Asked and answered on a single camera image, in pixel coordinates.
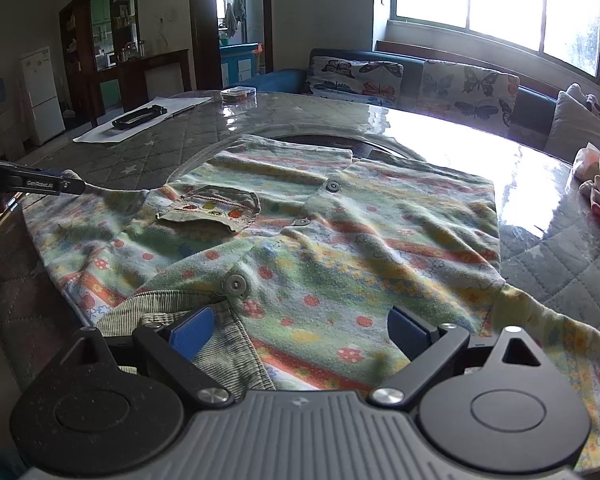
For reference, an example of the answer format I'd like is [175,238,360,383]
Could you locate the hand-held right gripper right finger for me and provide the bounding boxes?
[369,305,543,407]

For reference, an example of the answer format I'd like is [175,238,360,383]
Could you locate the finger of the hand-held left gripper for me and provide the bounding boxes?
[60,174,87,197]

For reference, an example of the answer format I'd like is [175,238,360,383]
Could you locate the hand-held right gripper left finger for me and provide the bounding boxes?
[62,305,236,407]

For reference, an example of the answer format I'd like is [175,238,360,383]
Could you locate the colourful floral shirt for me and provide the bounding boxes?
[22,134,600,471]

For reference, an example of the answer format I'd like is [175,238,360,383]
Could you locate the hanging grey clothes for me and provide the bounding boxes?
[222,0,247,38]

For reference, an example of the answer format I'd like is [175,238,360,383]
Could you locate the white paper sheet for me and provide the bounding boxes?
[73,96,213,144]

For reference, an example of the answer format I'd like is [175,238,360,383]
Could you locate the white refrigerator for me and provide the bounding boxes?
[20,46,67,147]

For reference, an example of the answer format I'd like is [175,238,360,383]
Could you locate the dark wooden display cabinet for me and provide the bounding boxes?
[59,0,141,126]

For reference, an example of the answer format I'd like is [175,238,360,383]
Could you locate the small clear plastic box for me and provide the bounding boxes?
[220,87,257,103]

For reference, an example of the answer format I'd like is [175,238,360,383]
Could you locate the black round induction cooktop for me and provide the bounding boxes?
[270,132,423,161]

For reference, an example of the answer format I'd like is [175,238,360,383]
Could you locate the blue cabinet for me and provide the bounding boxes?
[219,42,263,88]

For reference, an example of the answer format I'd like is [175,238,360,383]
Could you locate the blue sofa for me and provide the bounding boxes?
[230,49,581,153]

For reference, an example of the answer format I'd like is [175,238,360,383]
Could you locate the butterfly print cushion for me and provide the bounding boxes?
[414,60,521,133]
[304,56,405,107]

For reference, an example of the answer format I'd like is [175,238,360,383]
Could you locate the grey pillow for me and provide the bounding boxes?
[545,91,600,163]

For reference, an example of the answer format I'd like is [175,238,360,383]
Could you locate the light patterned pillow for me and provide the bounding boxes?
[565,82,600,121]

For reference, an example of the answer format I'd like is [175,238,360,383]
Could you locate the dark wooden door frame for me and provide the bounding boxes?
[187,0,273,92]

